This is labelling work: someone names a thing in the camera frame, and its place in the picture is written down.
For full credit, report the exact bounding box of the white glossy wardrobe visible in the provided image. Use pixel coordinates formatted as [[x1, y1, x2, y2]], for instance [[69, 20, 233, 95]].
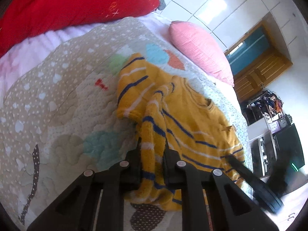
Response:
[[153, 0, 297, 53]]

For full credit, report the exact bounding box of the red floral quilt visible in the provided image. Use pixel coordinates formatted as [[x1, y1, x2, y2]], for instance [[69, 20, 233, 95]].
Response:
[[1, 0, 160, 55]]

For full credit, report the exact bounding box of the desk clock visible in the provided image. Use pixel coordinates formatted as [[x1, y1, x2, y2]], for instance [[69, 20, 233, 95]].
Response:
[[278, 115, 291, 129]]

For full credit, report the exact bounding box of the heart patterned quilted bedspread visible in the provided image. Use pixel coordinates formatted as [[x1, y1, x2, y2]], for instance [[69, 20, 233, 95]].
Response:
[[1, 17, 252, 230]]

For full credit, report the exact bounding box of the yellow striped knit sweater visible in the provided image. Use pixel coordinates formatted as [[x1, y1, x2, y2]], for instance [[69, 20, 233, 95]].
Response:
[[116, 53, 245, 211]]

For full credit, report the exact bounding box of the pink pillow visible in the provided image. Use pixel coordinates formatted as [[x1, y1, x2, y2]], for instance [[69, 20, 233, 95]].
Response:
[[169, 21, 234, 87]]

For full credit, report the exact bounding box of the white shelf unit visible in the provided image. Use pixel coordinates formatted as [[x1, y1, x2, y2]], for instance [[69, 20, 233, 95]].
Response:
[[248, 118, 281, 178]]

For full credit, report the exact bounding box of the brown wooden door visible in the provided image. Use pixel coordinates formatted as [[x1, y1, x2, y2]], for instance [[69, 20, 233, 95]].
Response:
[[233, 47, 293, 103]]

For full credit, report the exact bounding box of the black television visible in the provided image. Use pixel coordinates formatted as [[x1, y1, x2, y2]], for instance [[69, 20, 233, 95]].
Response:
[[274, 124, 305, 172]]

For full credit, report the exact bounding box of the cluttered shoe rack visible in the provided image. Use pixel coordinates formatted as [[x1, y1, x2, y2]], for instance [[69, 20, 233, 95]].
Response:
[[240, 90, 284, 126]]

